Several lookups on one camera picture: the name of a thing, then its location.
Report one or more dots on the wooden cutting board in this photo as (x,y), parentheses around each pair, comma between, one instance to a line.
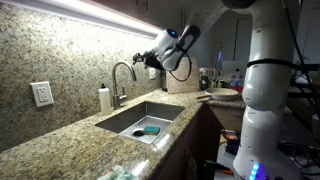
(181,83)

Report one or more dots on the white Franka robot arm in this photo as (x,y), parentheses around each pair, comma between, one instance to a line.
(266,86)

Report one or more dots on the teal sponge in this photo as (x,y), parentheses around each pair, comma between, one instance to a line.
(151,130)

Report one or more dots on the steel gooseneck faucet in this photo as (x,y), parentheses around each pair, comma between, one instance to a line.
(115,86)

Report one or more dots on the stack of dark boxes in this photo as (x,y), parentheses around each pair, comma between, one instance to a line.
(230,141)

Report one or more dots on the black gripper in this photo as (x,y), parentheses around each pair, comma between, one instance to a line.
(153,60)

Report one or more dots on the water bottle with red label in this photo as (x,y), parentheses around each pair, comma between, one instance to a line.
(240,85)
(233,83)

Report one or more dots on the dark glass jar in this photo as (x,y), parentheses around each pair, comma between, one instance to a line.
(204,81)

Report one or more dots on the stainless steel sink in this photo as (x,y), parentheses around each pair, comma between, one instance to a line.
(133,118)

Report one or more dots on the dark wooden base cabinet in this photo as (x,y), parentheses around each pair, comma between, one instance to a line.
(196,143)

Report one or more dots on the small orange object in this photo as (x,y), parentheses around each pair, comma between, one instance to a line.
(106,173)

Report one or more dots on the white frying pan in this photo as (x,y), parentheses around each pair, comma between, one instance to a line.
(221,94)

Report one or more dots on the dark wooden wall cabinet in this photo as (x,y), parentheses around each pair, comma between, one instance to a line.
(156,11)

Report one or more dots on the under-cabinet light strip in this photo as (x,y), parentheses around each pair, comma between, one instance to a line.
(83,12)

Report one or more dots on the white soap dispenser bottle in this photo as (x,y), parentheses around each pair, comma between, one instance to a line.
(105,101)

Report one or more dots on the blue white cloth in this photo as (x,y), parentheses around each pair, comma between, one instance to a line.
(118,174)

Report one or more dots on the white wall power outlet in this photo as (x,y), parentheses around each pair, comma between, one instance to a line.
(42,94)

